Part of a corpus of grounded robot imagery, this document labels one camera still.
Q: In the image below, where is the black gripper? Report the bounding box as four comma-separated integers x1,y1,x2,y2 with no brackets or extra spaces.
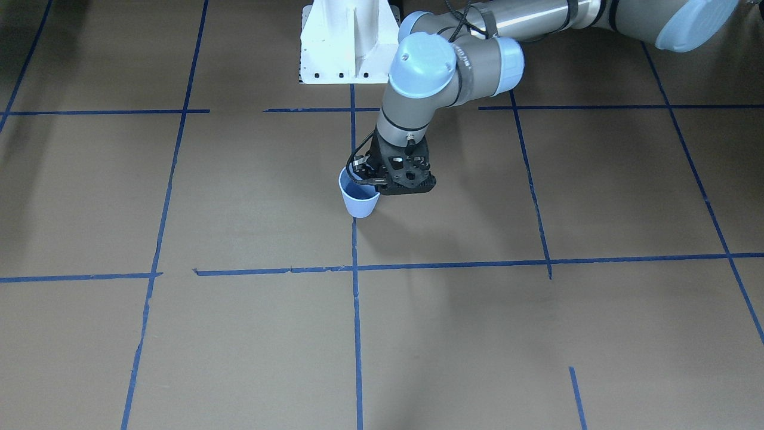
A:
350,134,429,180

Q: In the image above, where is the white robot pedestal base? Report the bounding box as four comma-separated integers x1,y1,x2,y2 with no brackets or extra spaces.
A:
298,1,403,85

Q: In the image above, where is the blue ribbed plastic cup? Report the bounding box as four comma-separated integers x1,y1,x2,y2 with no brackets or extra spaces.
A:
338,168,380,218

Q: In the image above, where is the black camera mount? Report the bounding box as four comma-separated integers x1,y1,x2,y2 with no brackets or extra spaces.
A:
375,155,437,196

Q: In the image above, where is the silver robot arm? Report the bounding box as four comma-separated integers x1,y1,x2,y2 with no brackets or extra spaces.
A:
346,1,738,193

